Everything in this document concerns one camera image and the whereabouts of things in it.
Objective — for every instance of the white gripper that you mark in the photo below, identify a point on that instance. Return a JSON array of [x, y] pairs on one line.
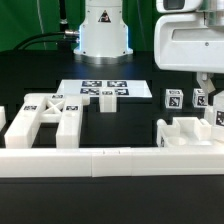
[[183, 42]]

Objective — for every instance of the white chair seat part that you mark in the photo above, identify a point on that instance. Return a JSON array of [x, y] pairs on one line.
[[184, 131]]

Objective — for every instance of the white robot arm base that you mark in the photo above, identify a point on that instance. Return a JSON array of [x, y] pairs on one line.
[[103, 35]]

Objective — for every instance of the small white center block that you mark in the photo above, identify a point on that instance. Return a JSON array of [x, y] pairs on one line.
[[107, 101]]

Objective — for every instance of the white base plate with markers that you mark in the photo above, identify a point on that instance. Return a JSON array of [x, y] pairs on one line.
[[124, 90]]

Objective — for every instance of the white front fence wall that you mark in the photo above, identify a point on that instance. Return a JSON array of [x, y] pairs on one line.
[[104, 162]]

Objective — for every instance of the white fence wall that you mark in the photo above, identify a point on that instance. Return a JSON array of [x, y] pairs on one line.
[[104, 162], [2, 117]]

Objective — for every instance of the white chair back frame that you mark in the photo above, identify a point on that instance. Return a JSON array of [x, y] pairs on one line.
[[64, 110]]

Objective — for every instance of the white left fence wall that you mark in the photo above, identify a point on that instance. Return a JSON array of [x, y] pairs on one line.
[[2, 117]]

